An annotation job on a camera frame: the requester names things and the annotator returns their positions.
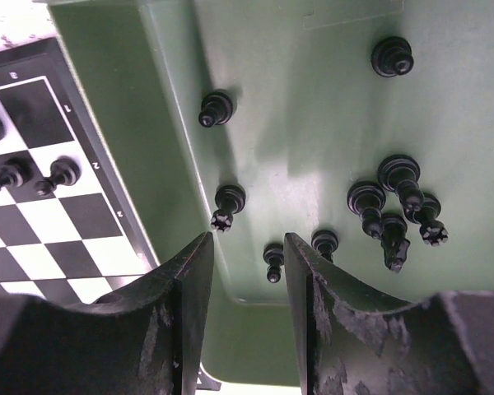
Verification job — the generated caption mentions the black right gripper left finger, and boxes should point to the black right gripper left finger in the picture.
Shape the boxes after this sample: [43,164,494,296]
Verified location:
[0,232,214,394]

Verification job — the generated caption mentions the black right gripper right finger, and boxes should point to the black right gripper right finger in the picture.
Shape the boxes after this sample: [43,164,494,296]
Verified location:
[284,233,494,394]

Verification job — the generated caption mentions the black pawn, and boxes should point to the black pawn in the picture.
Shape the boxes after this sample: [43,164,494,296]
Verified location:
[0,158,33,191]
[198,91,234,128]
[34,156,82,197]

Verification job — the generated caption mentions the green plastic tray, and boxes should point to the green plastic tray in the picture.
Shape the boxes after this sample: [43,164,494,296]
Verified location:
[48,1,494,394]

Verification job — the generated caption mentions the black knight in tray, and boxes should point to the black knight in tray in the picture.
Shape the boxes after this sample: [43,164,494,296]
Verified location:
[380,213,411,273]

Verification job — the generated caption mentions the black white chessboard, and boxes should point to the black white chessboard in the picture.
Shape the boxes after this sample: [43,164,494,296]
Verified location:
[0,38,157,304]

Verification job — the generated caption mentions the black rook in tray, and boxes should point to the black rook in tray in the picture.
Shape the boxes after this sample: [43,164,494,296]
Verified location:
[210,184,246,232]

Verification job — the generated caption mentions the black bishop in tray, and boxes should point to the black bishop in tray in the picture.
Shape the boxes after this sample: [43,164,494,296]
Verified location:
[376,154,424,220]

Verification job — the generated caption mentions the black pawn in tray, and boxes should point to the black pawn in tray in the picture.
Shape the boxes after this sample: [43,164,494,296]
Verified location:
[198,91,234,128]

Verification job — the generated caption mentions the floral patterned tablecloth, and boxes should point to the floral patterned tablecloth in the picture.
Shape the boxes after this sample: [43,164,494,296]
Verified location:
[0,0,58,51]

